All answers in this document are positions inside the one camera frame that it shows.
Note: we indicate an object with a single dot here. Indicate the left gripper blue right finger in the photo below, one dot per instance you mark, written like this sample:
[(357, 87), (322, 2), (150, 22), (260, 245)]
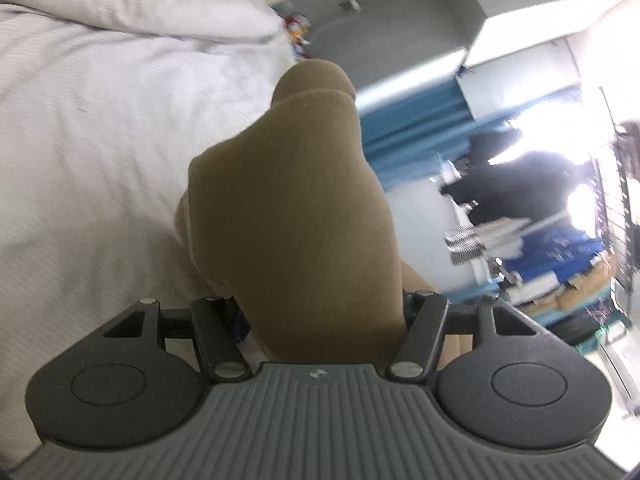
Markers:
[(418, 355)]

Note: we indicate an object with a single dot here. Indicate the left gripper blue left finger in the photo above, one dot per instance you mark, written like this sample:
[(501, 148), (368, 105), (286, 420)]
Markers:
[(214, 322)]

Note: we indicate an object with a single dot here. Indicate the brown hoodie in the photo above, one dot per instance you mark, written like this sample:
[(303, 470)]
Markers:
[(289, 219)]

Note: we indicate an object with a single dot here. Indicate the overhead clothes drying rack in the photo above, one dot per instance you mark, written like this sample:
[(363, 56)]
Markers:
[(615, 220)]

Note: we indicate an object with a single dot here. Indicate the striped hanging garment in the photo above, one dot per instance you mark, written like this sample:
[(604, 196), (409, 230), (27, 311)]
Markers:
[(463, 245)]

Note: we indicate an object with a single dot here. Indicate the blue white hanging jacket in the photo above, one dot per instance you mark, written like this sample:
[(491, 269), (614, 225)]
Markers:
[(562, 250)]

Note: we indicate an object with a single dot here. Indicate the black hanging jacket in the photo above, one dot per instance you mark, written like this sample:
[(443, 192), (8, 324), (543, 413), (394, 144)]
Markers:
[(534, 186)]

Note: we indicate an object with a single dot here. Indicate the tan hanging coat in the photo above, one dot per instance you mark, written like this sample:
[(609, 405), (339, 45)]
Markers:
[(575, 291)]

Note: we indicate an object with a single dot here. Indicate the blue curtain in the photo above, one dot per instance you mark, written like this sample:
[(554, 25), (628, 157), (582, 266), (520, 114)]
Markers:
[(398, 139)]

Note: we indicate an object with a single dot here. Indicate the bottles on nightstand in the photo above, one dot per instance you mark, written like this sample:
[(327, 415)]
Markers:
[(298, 27)]

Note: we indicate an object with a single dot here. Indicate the light grey duvet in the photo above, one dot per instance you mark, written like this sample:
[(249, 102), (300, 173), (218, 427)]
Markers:
[(226, 21)]

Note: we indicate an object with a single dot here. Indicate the wall socket with charger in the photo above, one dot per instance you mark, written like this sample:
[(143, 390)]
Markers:
[(351, 6)]

